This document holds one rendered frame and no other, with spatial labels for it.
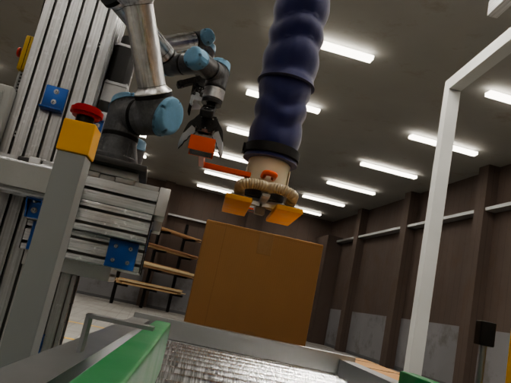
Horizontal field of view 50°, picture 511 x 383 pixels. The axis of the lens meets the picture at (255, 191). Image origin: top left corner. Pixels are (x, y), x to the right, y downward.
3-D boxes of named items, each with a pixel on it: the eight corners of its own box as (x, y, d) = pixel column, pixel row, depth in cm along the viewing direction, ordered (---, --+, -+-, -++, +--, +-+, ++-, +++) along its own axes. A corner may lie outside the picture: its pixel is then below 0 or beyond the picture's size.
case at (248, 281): (301, 366, 177) (323, 245, 185) (179, 341, 173) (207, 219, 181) (273, 348, 235) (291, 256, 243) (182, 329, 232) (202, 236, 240)
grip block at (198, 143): (212, 153, 183) (216, 139, 184) (187, 147, 183) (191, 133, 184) (212, 159, 192) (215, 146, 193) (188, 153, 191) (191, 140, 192)
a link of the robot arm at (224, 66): (204, 55, 195) (218, 67, 202) (198, 84, 193) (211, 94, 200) (223, 54, 191) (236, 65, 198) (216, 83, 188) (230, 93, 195)
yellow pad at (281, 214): (303, 214, 200) (305, 201, 201) (276, 208, 200) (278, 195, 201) (288, 226, 233) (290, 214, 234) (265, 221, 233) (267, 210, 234)
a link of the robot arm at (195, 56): (172, 67, 186) (191, 81, 195) (198, 64, 180) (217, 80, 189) (177, 45, 187) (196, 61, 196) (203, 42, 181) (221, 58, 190)
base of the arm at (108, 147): (86, 153, 166) (94, 122, 168) (90, 163, 181) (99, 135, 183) (135, 166, 168) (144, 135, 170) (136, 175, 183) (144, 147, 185)
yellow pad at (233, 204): (252, 203, 199) (255, 190, 200) (224, 197, 198) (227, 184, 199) (244, 216, 232) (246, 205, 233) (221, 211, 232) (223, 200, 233)
